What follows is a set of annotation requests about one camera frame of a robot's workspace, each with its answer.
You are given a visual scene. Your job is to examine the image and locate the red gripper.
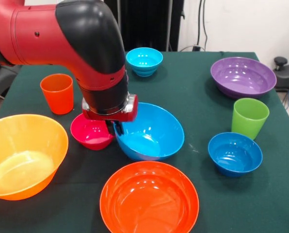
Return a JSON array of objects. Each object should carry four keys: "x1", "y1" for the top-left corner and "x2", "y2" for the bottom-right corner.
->
[{"x1": 81, "y1": 93, "x2": 139, "y2": 136}]

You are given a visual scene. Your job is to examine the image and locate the large sky blue bowl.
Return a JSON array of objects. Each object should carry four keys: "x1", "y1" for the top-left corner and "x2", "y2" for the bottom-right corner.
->
[{"x1": 112, "y1": 102, "x2": 185, "y2": 162}]

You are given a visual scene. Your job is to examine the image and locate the pink bowl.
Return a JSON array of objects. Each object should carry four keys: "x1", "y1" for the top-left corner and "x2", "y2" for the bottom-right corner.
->
[{"x1": 70, "y1": 113, "x2": 115, "y2": 151}]

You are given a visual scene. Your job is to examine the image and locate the orange cup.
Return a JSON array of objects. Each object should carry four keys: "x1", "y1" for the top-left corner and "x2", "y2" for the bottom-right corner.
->
[{"x1": 39, "y1": 73, "x2": 75, "y2": 115}]

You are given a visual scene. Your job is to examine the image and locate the small light blue bowl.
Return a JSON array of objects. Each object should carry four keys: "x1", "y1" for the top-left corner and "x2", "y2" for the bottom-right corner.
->
[{"x1": 126, "y1": 47, "x2": 164, "y2": 78}]

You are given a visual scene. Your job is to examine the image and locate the orange bowl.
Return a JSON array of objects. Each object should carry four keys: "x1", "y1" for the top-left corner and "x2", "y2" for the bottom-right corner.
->
[{"x1": 99, "y1": 161, "x2": 200, "y2": 233}]

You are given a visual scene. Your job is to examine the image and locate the dark green table cloth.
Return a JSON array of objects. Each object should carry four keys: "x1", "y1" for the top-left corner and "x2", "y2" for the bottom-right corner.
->
[{"x1": 0, "y1": 50, "x2": 289, "y2": 233}]

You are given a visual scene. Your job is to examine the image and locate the yellow bowl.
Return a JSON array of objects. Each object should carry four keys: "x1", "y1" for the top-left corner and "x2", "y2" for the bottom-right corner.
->
[{"x1": 0, "y1": 114, "x2": 69, "y2": 201}]

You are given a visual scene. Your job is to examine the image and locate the dark blue bowl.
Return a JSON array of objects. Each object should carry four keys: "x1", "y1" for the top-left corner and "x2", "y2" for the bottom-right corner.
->
[{"x1": 208, "y1": 132, "x2": 263, "y2": 178}]

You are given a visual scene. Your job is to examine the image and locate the green cup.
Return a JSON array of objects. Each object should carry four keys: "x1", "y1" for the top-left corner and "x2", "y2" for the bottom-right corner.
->
[{"x1": 231, "y1": 98, "x2": 270, "y2": 141}]

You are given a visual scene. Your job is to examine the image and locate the purple bowl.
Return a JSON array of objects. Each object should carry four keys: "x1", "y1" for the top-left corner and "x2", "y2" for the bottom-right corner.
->
[{"x1": 210, "y1": 57, "x2": 277, "y2": 99}]

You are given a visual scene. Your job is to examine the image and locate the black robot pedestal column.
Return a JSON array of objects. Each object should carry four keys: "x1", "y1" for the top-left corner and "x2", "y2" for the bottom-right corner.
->
[{"x1": 110, "y1": 0, "x2": 185, "y2": 52}]

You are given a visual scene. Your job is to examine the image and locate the black power cable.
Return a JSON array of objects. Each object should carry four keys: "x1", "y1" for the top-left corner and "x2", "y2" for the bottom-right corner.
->
[{"x1": 179, "y1": 0, "x2": 208, "y2": 52}]

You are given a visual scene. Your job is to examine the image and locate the black pedestal leg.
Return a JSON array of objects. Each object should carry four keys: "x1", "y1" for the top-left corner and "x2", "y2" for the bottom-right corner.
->
[{"x1": 273, "y1": 56, "x2": 289, "y2": 109}]

